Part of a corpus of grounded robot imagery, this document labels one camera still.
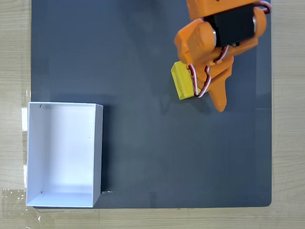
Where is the yellow cube block with stud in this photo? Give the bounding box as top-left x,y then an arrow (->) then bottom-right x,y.
171,60 -> 202,101

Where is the white open cardboard box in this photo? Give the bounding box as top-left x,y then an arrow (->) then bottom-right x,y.
25,101 -> 104,208

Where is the dark grey table mat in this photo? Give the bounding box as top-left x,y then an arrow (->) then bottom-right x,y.
30,0 -> 273,210

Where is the clear tape strip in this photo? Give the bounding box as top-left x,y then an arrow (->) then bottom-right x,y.
20,89 -> 32,132

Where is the red white black servo cable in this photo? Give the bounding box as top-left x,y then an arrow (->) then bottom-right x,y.
187,45 -> 230,99

